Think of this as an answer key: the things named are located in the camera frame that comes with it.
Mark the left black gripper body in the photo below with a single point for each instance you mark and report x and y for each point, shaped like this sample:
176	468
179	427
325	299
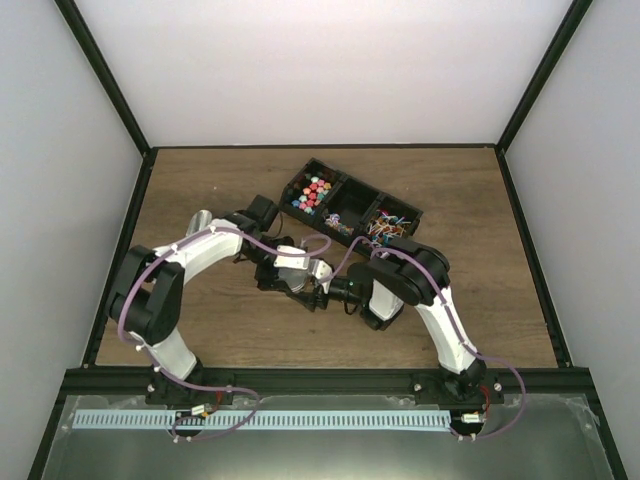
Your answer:
261	275

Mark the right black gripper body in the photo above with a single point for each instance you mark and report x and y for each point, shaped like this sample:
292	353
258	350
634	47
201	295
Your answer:
353	298

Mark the metal scoop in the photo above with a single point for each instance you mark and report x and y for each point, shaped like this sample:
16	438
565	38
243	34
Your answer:
199	221

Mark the black three-compartment candy bin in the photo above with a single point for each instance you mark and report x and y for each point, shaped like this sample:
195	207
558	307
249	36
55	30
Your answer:
343	207

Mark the white round lid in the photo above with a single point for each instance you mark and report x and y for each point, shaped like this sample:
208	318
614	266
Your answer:
295	279

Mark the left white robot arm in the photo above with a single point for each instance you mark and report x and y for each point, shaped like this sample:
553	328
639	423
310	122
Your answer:
145	299

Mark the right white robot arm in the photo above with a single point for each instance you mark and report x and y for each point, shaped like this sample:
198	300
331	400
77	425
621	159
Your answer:
405	273

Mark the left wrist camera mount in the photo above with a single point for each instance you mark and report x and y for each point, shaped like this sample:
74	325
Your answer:
292	258

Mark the light blue slotted cable duct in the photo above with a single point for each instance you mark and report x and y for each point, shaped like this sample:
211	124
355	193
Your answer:
403	420

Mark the black front mounting rail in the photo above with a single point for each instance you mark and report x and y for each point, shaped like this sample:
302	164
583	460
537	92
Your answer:
425	385

